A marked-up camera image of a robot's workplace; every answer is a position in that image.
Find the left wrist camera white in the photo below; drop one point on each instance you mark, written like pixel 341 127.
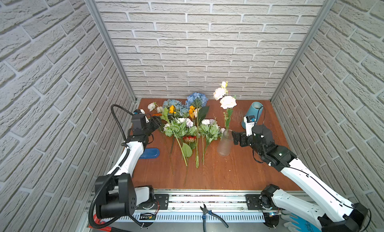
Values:
pixel 141 111

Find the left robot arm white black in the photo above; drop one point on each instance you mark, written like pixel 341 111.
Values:
pixel 116 196

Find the clear glass vase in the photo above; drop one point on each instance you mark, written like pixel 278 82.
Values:
pixel 226 142

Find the teal ceramic vase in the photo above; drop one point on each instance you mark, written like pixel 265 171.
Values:
pixel 255 110

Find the white lilac bouquet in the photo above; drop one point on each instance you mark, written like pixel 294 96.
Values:
pixel 178 129
pixel 210 131

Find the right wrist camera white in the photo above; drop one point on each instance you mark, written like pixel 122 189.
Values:
pixel 249 122

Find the white ranunculus flower stem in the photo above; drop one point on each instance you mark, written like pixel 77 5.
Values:
pixel 152 106

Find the red gerbera flower stem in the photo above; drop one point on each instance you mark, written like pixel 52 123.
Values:
pixel 188 147

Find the blue hydrangea flower stem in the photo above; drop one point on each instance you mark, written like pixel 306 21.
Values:
pixel 199 101

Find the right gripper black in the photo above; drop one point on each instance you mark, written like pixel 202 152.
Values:
pixel 244 138

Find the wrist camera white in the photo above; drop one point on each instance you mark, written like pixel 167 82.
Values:
pixel 141 111
pixel 249 122

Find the white lilac bouquet right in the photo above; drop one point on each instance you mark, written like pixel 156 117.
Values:
pixel 210 131

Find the dusty blue hydrangea stem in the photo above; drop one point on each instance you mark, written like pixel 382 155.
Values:
pixel 176 108

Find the white lilac bouquet left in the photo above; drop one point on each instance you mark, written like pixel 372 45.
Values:
pixel 178 129

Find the blue handled pliers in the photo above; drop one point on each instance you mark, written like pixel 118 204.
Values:
pixel 206 212

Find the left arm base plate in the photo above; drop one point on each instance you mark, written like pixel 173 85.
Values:
pixel 161 202

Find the aluminium mounting rail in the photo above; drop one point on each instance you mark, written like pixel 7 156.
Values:
pixel 184 207

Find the blue grey work glove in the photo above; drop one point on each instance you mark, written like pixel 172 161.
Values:
pixel 296 224

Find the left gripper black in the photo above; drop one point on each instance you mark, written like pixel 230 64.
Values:
pixel 154 122

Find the blue oval dish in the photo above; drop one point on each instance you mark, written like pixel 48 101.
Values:
pixel 150 153

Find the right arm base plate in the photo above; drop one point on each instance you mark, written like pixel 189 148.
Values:
pixel 255 202

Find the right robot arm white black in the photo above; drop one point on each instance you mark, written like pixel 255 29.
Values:
pixel 330 212

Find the orange yellow flower stem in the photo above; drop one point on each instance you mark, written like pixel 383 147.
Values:
pixel 192 113

